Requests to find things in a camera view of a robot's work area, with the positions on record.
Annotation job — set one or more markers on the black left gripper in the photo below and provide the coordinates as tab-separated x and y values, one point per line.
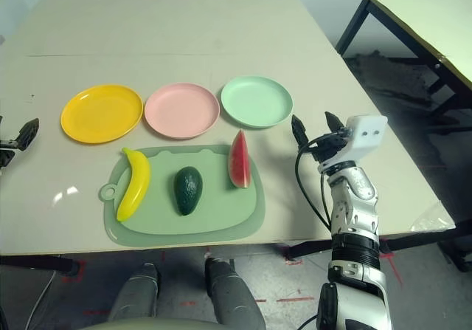
7	153

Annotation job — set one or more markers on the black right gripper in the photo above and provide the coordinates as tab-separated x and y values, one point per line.
330	151

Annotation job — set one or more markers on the red watermelon slice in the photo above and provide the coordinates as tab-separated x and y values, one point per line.
239	164

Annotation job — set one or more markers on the yellow toy banana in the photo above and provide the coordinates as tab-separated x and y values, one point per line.
138	182

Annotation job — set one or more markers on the dark green toy avocado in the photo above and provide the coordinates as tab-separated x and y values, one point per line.
188	191

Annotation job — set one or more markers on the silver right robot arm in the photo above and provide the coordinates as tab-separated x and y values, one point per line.
354	197

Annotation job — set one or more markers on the light green plate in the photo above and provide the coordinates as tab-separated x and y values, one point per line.
256	101

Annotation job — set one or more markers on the yellow plate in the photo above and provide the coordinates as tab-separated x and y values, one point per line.
103	114

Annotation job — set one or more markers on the green cutting board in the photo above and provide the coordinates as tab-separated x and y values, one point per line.
217	204

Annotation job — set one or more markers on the pink plate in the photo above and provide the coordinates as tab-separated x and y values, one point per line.
182	110

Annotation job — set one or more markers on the side table with black legs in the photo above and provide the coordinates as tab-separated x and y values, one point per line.
405	20

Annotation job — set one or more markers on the clear plastic film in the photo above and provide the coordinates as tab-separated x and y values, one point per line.
433	219

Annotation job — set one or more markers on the grey right robot leg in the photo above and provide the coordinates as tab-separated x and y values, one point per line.
232	296

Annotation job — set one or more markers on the grey robot leg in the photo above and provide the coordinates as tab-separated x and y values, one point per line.
136	293
232	296

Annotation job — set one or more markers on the grey left robot leg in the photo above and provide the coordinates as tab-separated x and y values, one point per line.
136	293

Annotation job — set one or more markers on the grey robot torso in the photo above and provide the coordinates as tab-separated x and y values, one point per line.
147	324

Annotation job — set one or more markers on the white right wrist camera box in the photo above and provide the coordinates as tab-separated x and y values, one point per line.
367	134

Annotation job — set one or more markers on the black table frame bar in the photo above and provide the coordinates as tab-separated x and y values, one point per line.
37	263
424	239

